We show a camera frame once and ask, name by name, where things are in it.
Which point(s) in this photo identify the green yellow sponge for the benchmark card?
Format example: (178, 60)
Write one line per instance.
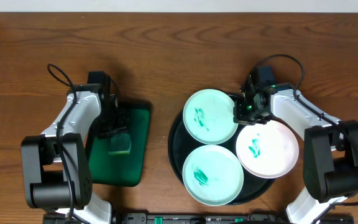
(120, 144)

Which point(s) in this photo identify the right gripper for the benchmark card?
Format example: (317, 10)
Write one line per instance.
(239, 117)

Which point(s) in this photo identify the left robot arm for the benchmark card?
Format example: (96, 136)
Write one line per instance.
(57, 177)

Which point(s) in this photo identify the green rectangular tray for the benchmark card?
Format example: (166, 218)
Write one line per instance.
(124, 169)

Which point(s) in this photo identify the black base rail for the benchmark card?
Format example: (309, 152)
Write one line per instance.
(142, 218)

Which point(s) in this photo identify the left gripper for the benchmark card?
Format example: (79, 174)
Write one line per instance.
(112, 131)

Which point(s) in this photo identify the mint green plate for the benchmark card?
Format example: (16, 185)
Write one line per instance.
(213, 175)
(208, 116)

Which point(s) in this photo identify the white plate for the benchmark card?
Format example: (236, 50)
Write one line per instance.
(267, 150)

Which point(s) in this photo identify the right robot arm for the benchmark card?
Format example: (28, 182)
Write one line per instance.
(330, 156)

